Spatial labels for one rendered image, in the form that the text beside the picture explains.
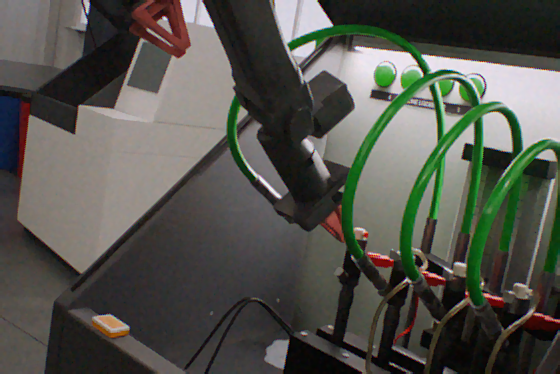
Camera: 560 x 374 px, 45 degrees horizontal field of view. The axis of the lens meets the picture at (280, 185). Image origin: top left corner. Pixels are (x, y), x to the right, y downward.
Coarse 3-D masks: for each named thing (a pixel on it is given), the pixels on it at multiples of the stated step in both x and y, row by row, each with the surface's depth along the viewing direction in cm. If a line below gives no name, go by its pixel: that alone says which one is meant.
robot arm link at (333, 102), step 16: (320, 80) 83; (336, 80) 83; (320, 96) 81; (336, 96) 83; (304, 112) 75; (320, 112) 81; (336, 112) 84; (288, 128) 75; (304, 128) 78; (320, 128) 84; (288, 144) 79
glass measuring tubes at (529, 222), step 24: (504, 168) 106; (528, 168) 103; (552, 168) 102; (480, 192) 111; (528, 192) 104; (456, 216) 114; (504, 216) 106; (528, 216) 104; (528, 240) 105; (480, 264) 111; (528, 264) 106; (504, 288) 106; (432, 336) 114; (456, 336) 112; (456, 360) 111
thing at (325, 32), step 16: (320, 32) 93; (336, 32) 94; (352, 32) 96; (368, 32) 97; (384, 32) 98; (432, 96) 104; (240, 160) 92; (256, 176) 94; (432, 208) 109; (432, 224) 109
